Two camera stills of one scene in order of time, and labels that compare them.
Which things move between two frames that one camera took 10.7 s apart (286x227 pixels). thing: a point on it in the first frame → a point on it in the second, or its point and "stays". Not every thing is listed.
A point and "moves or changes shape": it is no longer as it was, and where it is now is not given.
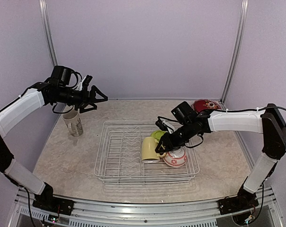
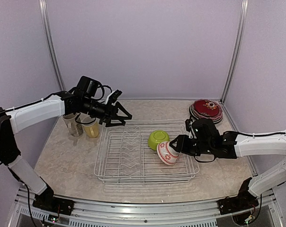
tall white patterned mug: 74,125 stays
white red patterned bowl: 175,158 moves or changes shape
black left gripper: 84,100 → 110,111
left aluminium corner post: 44,18 stays
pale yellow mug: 148,145 → 91,129
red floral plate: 201,105 stays
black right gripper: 169,142 → 182,144
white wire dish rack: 119,158 stays
